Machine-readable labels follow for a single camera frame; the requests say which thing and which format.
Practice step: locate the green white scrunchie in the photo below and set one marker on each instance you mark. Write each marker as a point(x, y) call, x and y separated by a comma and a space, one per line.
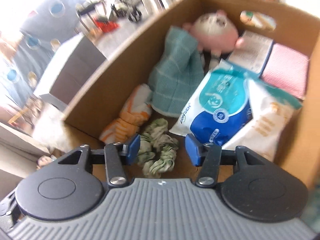
point(158, 150)

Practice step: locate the brown cardboard box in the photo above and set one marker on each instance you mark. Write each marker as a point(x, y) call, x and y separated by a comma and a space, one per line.
point(100, 101)

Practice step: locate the teal checked towel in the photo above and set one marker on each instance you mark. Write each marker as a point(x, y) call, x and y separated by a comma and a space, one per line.
point(178, 73)

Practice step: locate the orange white striped cloth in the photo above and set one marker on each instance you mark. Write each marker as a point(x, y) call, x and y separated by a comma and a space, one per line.
point(134, 113)

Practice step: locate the pink plush pig toy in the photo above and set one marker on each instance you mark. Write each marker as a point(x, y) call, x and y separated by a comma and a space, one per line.
point(215, 33)

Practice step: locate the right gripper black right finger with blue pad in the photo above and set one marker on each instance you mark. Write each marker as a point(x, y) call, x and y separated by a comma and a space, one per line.
point(207, 156)

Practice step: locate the blue wet wipes pack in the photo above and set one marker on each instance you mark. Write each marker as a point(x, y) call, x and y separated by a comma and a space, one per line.
point(218, 108)

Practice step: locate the pink checked cloth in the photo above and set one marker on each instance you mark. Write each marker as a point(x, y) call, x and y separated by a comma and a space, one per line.
point(287, 69)

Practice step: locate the grey white cabinet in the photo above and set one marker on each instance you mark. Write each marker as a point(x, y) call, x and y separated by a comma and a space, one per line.
point(71, 66)

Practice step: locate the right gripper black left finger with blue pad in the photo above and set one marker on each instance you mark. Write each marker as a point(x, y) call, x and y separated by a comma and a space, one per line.
point(117, 155)

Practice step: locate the white printed paper pack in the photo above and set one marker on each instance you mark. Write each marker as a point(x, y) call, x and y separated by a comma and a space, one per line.
point(253, 54)

